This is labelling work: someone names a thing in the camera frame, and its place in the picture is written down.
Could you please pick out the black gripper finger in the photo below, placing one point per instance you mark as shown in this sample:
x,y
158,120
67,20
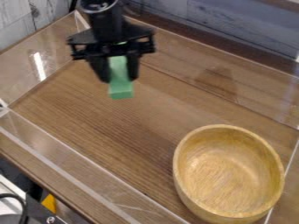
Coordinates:
x,y
133,66
101,66

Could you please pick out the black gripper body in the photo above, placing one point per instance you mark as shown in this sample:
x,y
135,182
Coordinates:
x,y
111,36

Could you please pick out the green rectangular block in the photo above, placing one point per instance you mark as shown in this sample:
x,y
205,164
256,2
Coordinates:
x,y
121,87

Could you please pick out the brown wooden bowl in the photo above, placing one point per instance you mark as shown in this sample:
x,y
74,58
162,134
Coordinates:
x,y
229,174

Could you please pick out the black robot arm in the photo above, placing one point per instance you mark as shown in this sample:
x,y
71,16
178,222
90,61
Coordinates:
x,y
101,5

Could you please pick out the yellow warning sticker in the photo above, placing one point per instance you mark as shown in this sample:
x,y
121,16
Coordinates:
x,y
50,203

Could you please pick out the clear acrylic enclosure wall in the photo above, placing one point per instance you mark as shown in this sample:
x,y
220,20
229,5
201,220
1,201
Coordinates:
x,y
99,152

